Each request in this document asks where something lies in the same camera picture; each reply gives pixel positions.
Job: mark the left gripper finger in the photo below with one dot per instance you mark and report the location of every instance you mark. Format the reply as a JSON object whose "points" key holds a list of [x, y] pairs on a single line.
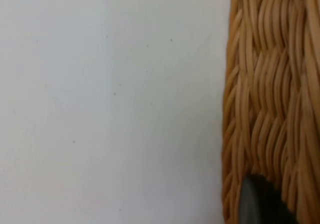
{"points": [[262, 204]]}

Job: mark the pale brown wicker basket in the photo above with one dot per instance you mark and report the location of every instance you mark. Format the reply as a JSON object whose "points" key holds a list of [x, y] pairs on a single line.
{"points": [[275, 84]]}

